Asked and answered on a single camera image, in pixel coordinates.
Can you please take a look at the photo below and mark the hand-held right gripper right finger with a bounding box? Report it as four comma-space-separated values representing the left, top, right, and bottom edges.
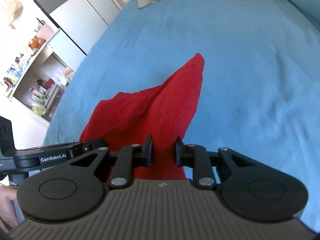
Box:
175, 136, 258, 189

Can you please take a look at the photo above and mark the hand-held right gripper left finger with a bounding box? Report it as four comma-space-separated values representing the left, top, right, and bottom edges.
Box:
60, 134, 153, 189

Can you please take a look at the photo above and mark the red knit sweater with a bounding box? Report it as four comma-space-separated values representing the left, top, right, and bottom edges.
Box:
79, 53, 205, 180

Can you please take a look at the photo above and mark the person's left hand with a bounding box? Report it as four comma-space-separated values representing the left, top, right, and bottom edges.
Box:
0, 185, 20, 230

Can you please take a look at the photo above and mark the white shelf unit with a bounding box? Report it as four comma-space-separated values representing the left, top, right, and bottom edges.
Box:
0, 26, 75, 123

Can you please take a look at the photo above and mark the bed with blue sheet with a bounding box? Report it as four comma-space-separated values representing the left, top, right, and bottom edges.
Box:
44, 0, 320, 233

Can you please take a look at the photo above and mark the orange bear-shaped jar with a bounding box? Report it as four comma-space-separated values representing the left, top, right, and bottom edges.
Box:
29, 36, 45, 49

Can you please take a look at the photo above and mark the pink container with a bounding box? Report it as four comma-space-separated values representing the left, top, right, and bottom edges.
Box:
37, 26, 54, 42

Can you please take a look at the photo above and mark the beige tote bag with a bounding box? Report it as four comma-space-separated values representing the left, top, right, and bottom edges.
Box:
0, 0, 24, 28

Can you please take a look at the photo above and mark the white and grey wardrobe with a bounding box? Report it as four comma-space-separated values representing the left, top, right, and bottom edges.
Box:
15, 0, 123, 70

